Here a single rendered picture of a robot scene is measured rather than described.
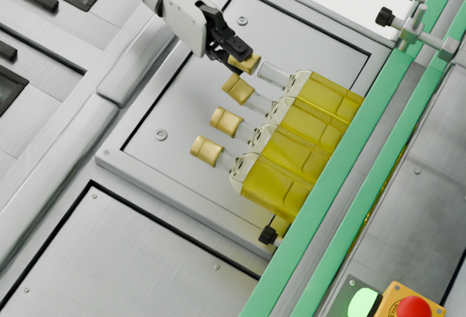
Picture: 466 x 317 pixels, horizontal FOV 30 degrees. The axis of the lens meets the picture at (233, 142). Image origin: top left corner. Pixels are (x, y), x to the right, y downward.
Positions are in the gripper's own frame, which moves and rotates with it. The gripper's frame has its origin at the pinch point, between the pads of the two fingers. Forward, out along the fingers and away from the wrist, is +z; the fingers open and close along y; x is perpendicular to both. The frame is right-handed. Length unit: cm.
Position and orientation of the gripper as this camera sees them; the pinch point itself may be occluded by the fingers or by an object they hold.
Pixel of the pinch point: (237, 55)
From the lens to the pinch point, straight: 141.9
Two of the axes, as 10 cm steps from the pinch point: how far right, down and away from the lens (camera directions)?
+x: 7.0, -6.1, 3.7
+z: 7.1, 6.5, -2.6
